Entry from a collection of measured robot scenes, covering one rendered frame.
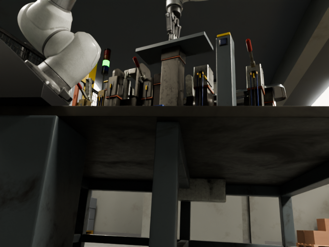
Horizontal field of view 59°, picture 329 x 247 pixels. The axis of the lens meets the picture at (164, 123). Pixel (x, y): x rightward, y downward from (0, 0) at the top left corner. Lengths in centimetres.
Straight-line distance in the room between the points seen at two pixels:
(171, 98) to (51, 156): 59
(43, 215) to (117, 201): 677
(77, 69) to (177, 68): 46
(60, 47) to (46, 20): 13
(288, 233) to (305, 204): 546
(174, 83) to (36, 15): 64
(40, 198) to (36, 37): 67
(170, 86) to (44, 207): 73
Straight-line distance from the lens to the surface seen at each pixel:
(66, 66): 124
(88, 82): 198
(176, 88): 133
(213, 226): 606
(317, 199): 801
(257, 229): 750
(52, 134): 104
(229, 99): 122
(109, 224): 779
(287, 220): 246
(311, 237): 694
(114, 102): 156
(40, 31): 134
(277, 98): 168
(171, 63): 141
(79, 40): 127
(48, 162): 102
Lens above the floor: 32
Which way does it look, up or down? 20 degrees up
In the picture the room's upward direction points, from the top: 3 degrees clockwise
